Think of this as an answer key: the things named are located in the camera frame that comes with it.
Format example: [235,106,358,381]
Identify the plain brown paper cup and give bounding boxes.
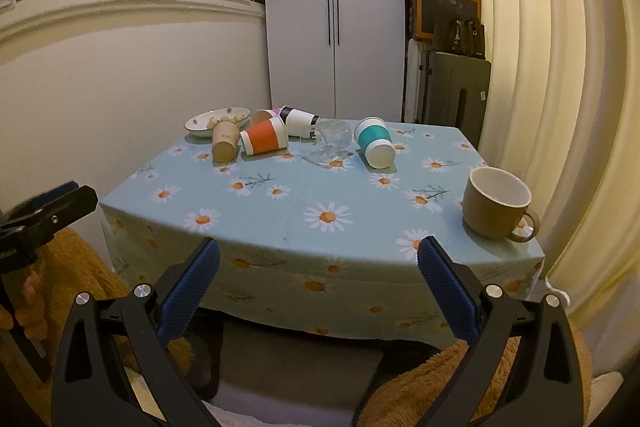
[212,122,240,164]

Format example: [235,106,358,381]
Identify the orange banded paper cup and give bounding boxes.
[240,116,288,156]

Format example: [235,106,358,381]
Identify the pink paper cup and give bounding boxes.
[250,109,279,126]

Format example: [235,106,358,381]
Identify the teal banded paper cup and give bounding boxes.
[354,117,396,169]

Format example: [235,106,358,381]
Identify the black banded paper cup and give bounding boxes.
[279,105,319,140]

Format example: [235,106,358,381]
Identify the clear glass cup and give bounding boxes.
[302,118,352,167]

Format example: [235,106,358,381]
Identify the person's left hand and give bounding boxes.
[0,268,48,341]

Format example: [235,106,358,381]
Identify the brown ceramic mug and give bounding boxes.
[462,166,539,243]

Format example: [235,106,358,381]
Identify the white floral plate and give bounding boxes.
[184,106,252,138]

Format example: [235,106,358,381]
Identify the cookies on plate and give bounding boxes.
[206,114,250,130]

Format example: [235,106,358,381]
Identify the blue daisy tablecloth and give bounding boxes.
[101,124,544,347]

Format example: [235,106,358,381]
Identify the dark grey suitcase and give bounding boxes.
[402,39,491,148]

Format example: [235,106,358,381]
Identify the cream curtain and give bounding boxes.
[480,0,639,374]

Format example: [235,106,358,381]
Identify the white wardrobe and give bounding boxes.
[266,0,405,121]

